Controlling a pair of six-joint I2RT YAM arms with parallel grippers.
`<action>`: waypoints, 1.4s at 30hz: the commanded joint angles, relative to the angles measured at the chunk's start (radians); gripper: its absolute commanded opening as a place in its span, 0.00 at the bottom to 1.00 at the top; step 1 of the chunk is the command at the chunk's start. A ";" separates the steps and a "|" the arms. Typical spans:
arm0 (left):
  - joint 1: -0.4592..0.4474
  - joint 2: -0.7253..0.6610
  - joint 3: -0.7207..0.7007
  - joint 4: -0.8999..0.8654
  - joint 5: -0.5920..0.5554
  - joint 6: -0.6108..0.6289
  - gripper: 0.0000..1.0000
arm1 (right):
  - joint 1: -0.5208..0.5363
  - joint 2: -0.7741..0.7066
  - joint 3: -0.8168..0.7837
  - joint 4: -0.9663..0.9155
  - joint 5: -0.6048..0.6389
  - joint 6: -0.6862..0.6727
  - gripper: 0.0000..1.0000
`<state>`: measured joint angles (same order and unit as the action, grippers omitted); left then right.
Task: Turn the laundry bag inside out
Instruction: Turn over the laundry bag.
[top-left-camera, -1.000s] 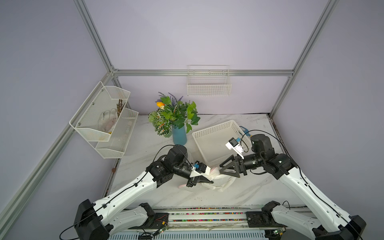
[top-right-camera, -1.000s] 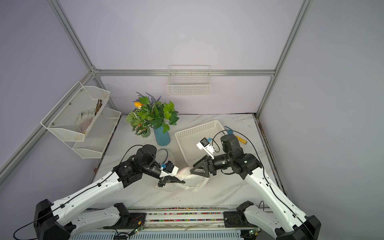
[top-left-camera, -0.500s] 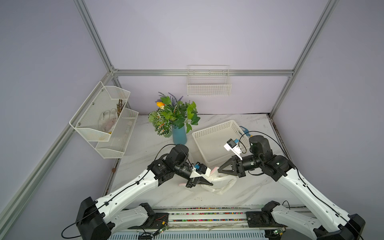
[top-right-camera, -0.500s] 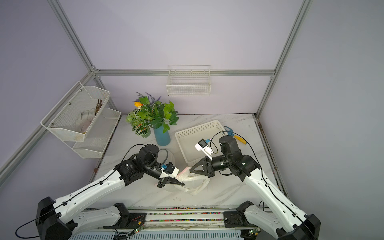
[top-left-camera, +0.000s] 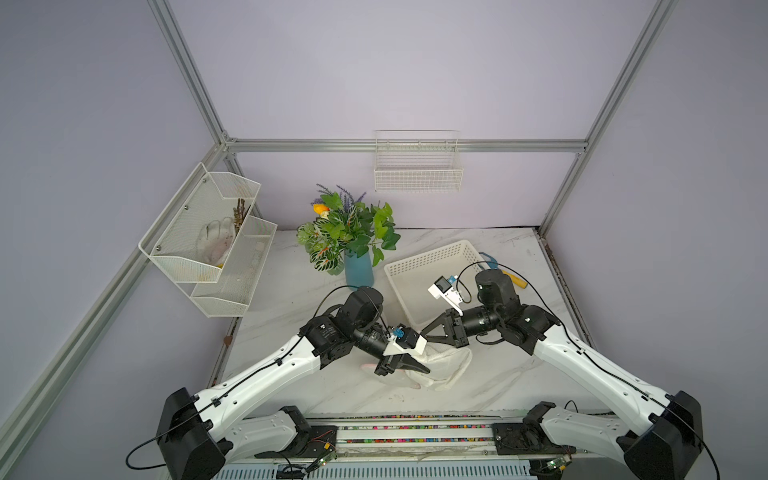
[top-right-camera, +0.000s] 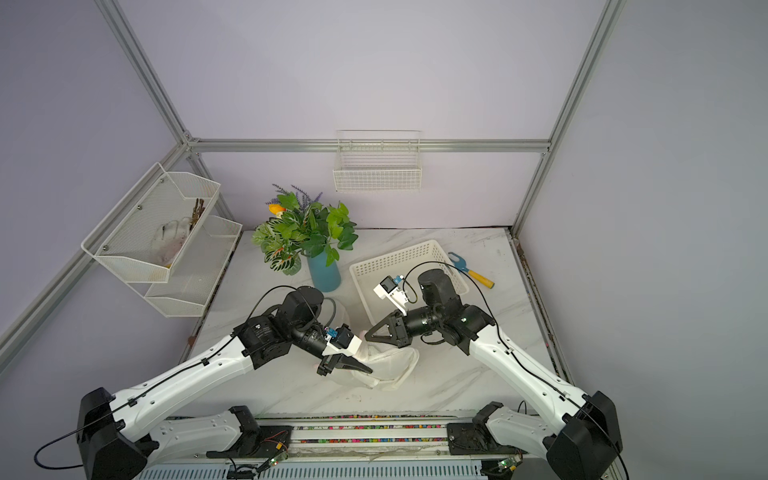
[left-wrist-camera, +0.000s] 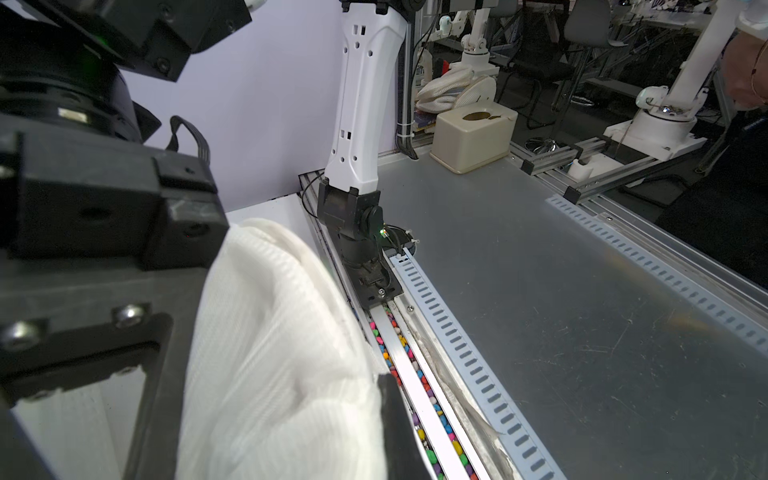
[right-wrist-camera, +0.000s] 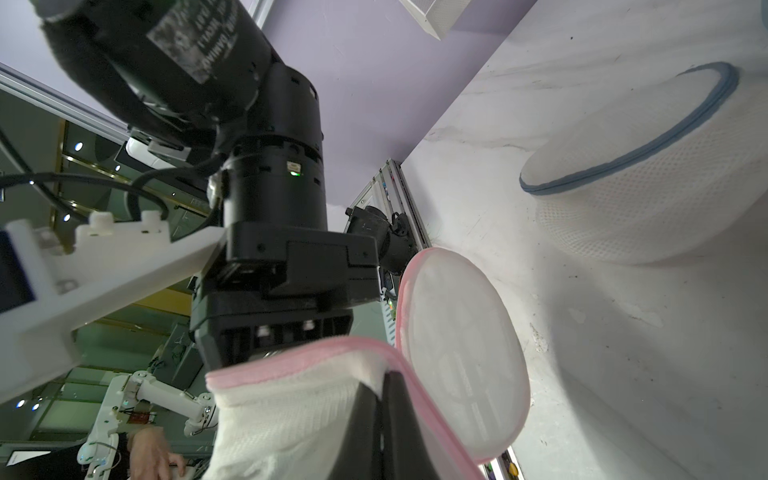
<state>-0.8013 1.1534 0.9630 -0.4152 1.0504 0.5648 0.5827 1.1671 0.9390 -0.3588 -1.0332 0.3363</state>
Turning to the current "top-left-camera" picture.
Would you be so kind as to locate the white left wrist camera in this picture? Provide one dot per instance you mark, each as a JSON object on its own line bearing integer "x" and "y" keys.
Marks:
{"x": 405, "y": 340}

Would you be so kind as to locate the blue yellow garden fork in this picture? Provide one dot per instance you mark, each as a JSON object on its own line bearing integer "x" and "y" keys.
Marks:
{"x": 492, "y": 263}

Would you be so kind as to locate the white wire wall basket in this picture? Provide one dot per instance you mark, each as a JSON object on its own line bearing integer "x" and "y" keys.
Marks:
{"x": 417, "y": 172}

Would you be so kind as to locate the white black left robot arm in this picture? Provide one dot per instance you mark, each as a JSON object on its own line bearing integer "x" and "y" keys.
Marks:
{"x": 199, "y": 433}

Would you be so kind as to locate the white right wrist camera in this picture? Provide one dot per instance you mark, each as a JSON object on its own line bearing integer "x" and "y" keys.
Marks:
{"x": 445, "y": 289}

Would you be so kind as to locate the white mesh wall shelf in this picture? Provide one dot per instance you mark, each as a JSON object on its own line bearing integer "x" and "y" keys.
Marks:
{"x": 232, "y": 294}
{"x": 170, "y": 243}

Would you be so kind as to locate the aluminium frame rail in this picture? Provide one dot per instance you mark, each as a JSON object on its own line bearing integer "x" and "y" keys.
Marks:
{"x": 406, "y": 145}

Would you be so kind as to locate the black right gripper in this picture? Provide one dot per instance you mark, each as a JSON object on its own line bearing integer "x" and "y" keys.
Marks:
{"x": 460, "y": 335}

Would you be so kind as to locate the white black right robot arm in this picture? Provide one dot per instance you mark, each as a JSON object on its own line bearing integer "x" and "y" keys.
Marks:
{"x": 658, "y": 435}

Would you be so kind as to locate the white mesh lower wall shelf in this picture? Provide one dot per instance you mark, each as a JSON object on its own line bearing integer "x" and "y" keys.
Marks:
{"x": 232, "y": 294}

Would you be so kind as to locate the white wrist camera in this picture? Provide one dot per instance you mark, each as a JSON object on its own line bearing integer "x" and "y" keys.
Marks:
{"x": 445, "y": 289}
{"x": 405, "y": 340}

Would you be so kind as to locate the pink rimmed mesh laundry bag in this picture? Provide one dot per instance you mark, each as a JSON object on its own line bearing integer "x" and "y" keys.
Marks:
{"x": 446, "y": 363}

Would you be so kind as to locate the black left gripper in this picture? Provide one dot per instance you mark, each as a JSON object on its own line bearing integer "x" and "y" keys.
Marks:
{"x": 390, "y": 363}

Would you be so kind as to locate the cream perforated plastic basket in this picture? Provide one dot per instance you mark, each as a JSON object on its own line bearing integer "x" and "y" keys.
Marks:
{"x": 411, "y": 278}

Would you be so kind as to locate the teal vase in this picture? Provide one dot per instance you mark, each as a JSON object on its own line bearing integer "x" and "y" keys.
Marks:
{"x": 358, "y": 270}

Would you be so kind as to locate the green artificial plant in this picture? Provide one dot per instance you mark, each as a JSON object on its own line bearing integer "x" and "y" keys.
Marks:
{"x": 345, "y": 226}

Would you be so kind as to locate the white mesh upper wall shelf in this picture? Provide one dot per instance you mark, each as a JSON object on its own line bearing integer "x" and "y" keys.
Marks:
{"x": 170, "y": 243}

